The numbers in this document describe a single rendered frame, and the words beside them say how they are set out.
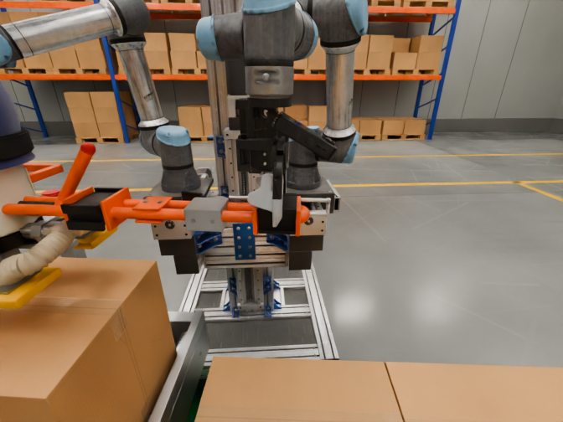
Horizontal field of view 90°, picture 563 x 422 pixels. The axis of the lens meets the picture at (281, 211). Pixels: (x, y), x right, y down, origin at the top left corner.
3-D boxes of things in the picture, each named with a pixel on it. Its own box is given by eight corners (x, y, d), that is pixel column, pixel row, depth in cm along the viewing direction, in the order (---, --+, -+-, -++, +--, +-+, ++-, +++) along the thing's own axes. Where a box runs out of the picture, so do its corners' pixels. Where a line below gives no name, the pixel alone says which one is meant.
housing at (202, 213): (185, 232, 52) (182, 209, 50) (197, 216, 58) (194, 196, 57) (222, 233, 52) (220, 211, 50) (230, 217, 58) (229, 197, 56)
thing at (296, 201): (253, 234, 51) (251, 209, 48) (258, 217, 57) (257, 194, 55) (300, 236, 50) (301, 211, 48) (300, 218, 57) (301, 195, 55)
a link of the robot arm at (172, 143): (170, 168, 103) (163, 130, 97) (154, 162, 111) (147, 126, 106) (199, 162, 111) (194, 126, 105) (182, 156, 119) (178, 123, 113)
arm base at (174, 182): (167, 181, 121) (163, 157, 117) (204, 180, 122) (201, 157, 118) (156, 193, 107) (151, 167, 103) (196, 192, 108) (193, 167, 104)
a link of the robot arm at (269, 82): (295, 68, 46) (291, 65, 39) (294, 98, 48) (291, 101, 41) (250, 67, 47) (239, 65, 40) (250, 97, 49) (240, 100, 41)
